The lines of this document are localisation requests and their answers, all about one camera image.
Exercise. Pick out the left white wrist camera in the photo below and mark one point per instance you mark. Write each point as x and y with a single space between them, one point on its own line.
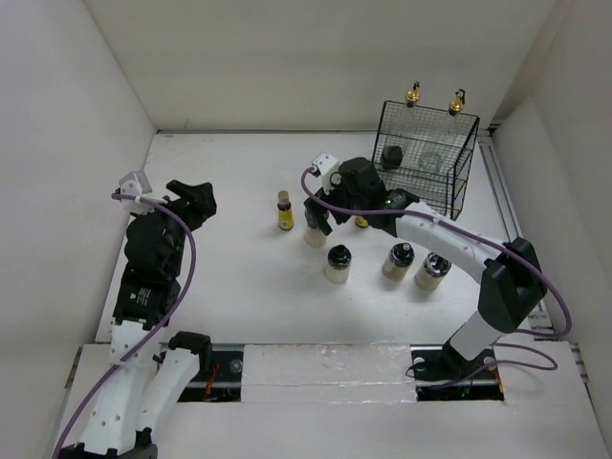
131 187

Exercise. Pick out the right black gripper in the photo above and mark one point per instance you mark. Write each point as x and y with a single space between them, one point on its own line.
317 209

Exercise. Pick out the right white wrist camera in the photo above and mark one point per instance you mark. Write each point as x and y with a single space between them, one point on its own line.
326 167

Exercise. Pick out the black wire rack basket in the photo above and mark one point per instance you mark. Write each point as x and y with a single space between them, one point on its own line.
446 190

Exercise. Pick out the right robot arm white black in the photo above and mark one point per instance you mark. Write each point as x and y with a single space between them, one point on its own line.
507 273

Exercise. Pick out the black top salt shaker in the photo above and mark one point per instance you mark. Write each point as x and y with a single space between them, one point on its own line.
337 269

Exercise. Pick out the tan spice grinder silver top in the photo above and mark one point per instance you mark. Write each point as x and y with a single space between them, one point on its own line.
432 272

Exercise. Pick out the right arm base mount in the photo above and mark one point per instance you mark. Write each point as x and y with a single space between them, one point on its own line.
436 381

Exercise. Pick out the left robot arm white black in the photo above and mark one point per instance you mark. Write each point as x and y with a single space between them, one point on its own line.
123 414

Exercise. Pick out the metal rail right edge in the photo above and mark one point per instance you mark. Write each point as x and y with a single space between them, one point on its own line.
538 320

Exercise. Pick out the brown spice shaker black top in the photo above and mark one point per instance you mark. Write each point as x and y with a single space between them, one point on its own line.
398 261

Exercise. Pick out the clear oil bottle gold spout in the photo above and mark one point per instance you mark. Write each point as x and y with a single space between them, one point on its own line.
442 137

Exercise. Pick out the small yellow bottle cork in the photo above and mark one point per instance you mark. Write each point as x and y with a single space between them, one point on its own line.
361 222
285 218

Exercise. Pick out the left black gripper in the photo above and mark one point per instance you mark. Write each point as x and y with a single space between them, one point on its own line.
196 202

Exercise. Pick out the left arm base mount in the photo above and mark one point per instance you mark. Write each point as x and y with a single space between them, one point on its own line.
223 381

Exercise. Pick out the dark sauce bottle gold spout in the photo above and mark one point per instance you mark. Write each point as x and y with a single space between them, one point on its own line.
400 129

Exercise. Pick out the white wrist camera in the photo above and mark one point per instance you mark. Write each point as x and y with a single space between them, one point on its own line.
326 167
131 187

